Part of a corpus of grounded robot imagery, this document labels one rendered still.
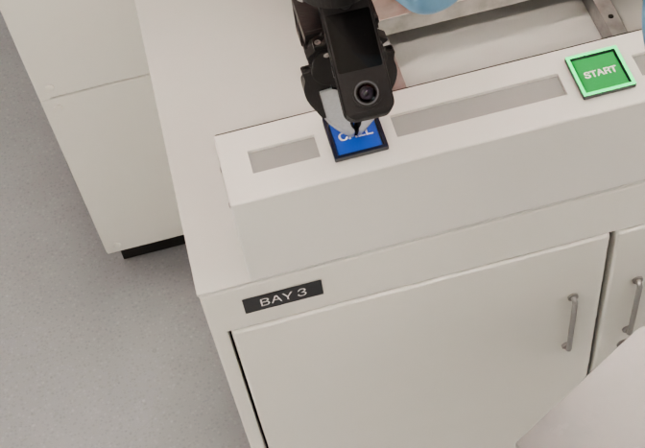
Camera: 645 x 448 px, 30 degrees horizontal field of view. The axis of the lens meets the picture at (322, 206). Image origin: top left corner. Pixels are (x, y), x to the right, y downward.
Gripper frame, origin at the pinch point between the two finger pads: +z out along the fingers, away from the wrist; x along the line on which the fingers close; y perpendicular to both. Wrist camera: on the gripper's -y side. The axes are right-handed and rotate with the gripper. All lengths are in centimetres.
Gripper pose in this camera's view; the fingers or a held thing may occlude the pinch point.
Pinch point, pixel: (356, 131)
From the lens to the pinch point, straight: 120.5
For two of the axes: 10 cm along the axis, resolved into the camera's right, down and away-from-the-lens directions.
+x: -9.7, 2.5, -0.6
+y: -2.4, -7.7, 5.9
